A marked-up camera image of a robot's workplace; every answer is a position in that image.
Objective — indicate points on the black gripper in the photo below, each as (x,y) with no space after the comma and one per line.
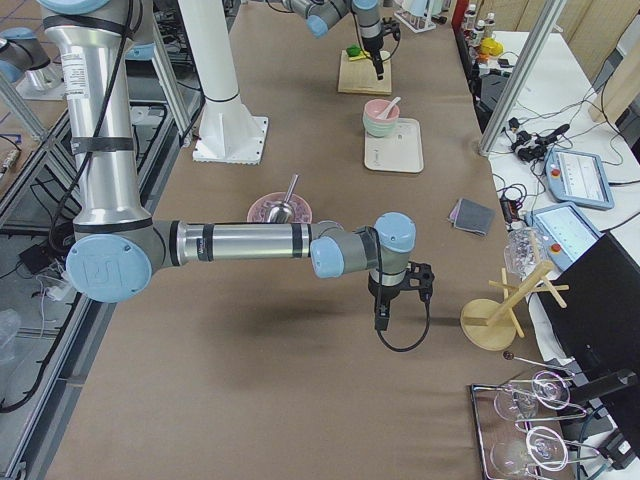
(371,43)
(387,293)

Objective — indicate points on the small pink bowl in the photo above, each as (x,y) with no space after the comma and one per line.
(375,107)

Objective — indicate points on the white ceramic spoon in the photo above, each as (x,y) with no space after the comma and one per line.
(384,114)

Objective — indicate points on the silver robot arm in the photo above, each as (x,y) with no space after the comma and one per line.
(118,245)
(321,16)

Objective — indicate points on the wooden cutting board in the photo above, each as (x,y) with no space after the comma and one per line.
(359,77)

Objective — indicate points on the green toy vegetable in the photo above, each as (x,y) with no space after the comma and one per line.
(353,51)

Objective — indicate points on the white rack with cups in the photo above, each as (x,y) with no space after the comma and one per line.
(417,14)

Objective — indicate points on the stacked green bowls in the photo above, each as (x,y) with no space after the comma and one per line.
(379,128)

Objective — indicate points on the cream serving tray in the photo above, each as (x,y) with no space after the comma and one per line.
(399,152)

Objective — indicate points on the wooden mug tree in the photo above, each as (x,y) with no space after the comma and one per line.
(493,325)

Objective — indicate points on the yellow toy on desk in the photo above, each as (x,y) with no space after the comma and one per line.
(490,47)

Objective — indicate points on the grey folded cloth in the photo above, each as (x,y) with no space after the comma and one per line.
(471,217)

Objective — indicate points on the metal ice scoop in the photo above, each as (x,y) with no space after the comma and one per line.
(282,211)

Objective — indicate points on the clear glass mug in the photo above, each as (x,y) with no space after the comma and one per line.
(524,250)

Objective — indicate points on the metal glass rack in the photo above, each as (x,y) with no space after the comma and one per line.
(575,423)

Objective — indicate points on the upper wine glass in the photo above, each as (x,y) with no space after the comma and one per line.
(521,399)

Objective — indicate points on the wine glass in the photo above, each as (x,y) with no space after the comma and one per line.
(521,399)
(540,452)

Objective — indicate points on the lower teach pendant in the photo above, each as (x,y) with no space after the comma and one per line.
(567,233)

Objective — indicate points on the teach pendant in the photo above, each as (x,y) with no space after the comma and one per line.
(578,177)
(567,233)

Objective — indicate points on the black monitor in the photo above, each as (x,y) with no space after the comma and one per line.
(599,327)

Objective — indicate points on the lower wine glass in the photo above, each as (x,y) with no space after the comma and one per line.
(540,452)

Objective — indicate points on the upper teach pendant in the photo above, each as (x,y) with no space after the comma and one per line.
(578,177)

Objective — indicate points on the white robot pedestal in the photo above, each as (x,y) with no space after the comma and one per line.
(228,132)

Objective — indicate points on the aluminium frame post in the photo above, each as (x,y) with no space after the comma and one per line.
(528,57)

